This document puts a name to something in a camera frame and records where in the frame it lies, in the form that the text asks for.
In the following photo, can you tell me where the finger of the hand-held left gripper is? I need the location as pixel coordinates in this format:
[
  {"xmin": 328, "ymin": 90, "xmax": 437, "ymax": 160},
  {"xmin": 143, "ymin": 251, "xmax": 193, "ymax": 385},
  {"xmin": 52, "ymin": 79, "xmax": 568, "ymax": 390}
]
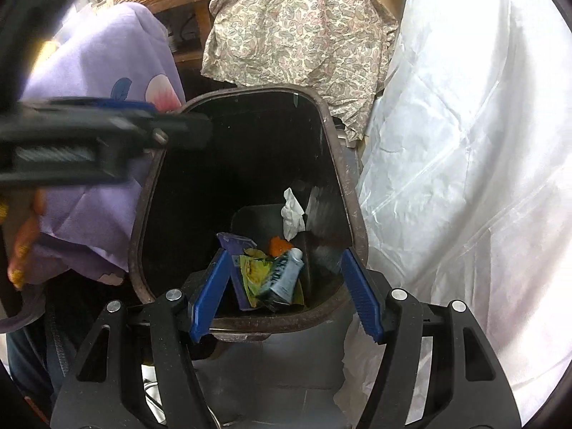
[
  {"xmin": 106, "ymin": 113, "xmax": 213, "ymax": 151},
  {"xmin": 39, "ymin": 97, "xmax": 179, "ymax": 119}
]

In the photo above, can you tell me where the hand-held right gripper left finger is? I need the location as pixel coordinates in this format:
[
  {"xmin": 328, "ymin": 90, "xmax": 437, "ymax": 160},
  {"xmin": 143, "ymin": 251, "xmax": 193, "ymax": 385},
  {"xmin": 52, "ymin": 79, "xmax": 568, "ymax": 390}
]
[{"xmin": 49, "ymin": 247, "xmax": 232, "ymax": 429}]

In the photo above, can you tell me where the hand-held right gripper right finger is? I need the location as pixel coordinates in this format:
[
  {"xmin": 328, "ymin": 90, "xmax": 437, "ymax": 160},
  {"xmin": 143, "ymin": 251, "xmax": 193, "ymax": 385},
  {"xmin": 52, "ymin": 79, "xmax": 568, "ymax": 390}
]
[{"xmin": 340, "ymin": 247, "xmax": 522, "ymax": 429}]

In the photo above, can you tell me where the purple plastic packet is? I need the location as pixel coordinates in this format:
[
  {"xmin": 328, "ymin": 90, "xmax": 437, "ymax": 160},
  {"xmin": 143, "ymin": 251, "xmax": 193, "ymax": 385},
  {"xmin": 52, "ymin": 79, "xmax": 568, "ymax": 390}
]
[{"xmin": 217, "ymin": 232, "xmax": 258, "ymax": 312}]

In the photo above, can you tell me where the yellow snack packet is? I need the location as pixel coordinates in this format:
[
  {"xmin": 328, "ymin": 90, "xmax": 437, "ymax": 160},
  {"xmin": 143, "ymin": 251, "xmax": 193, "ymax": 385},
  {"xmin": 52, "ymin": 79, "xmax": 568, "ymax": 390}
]
[{"xmin": 240, "ymin": 250, "xmax": 274, "ymax": 310}]

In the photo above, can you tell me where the brown plastic bin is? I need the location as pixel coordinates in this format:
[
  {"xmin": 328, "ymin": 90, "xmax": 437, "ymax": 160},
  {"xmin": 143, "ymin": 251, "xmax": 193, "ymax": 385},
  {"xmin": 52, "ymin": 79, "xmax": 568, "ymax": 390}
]
[{"xmin": 128, "ymin": 85, "xmax": 370, "ymax": 337}]

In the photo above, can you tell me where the white tissue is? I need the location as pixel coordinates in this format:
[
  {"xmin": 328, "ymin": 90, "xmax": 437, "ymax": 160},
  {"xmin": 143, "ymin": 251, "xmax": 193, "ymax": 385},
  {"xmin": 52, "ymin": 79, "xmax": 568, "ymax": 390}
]
[{"xmin": 280, "ymin": 187, "xmax": 307, "ymax": 241}]

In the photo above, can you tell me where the person's left hand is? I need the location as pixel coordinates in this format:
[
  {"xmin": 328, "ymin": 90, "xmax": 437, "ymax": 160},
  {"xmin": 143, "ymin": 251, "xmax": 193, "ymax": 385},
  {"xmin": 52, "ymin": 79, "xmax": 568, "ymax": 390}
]
[{"xmin": 8, "ymin": 187, "xmax": 48, "ymax": 290}]

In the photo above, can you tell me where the purple floral tablecloth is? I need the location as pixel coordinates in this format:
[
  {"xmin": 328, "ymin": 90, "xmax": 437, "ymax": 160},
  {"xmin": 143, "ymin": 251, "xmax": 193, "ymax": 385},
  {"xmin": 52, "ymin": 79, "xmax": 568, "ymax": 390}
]
[{"xmin": 20, "ymin": 2, "xmax": 187, "ymax": 286}]

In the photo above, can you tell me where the wooden counter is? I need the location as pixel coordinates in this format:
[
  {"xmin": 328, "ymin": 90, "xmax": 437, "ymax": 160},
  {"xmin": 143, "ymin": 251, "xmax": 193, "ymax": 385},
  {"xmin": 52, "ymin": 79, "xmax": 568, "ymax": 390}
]
[{"xmin": 145, "ymin": 0, "xmax": 225, "ymax": 66}]

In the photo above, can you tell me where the paisley cloth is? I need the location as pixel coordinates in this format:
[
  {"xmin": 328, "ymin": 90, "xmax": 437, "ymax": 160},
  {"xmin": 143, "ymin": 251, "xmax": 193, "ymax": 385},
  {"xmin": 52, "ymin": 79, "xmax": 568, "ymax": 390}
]
[{"xmin": 201, "ymin": 0, "xmax": 399, "ymax": 142}]

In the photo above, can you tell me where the white plastic sheet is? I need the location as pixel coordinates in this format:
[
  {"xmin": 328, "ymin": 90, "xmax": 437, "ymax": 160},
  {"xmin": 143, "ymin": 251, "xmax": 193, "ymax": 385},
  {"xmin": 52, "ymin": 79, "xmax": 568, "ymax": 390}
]
[{"xmin": 343, "ymin": 0, "xmax": 564, "ymax": 417}]

